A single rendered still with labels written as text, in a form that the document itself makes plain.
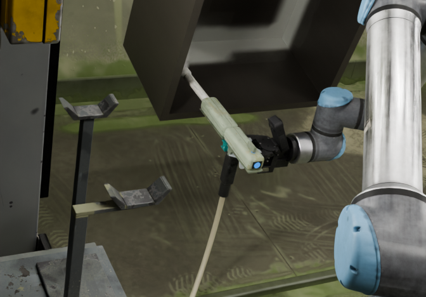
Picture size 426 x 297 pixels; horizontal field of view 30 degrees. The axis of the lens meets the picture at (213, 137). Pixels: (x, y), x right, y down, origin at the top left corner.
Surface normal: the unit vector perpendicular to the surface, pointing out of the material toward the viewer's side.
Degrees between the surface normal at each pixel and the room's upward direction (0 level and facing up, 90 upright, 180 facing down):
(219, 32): 102
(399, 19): 25
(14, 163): 90
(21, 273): 0
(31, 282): 0
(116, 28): 57
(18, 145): 90
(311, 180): 0
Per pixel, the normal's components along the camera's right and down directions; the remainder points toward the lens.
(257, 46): 0.26, -0.70
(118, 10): 0.44, 0.01
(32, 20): 0.41, 0.55
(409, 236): 0.13, -0.54
